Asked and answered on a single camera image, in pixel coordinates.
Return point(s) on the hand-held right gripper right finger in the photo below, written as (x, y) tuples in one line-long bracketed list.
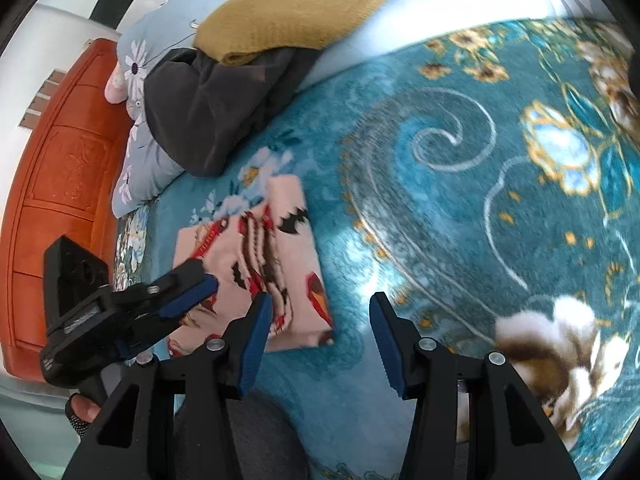
[(387, 350)]

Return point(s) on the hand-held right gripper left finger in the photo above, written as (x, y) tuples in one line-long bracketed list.
[(255, 342)]

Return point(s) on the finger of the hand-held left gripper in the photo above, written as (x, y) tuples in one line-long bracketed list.
[(195, 292), (145, 337)]

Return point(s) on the pink pants with red cars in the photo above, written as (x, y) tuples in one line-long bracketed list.
[(295, 260)]

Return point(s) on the person's left hand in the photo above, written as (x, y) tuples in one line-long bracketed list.
[(82, 410)]

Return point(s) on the orange wooden headboard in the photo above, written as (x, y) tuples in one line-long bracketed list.
[(60, 160)]

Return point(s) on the teal floral blanket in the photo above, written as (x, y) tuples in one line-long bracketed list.
[(450, 210)]

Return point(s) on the dark grey garment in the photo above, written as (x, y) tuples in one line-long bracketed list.
[(210, 110)]

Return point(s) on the pink floral pillow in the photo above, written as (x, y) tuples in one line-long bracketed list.
[(114, 89)]

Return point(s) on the grey floral quilt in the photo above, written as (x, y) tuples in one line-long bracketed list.
[(135, 40)]

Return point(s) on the mustard yellow garment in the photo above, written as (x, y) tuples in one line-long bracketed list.
[(300, 15)]

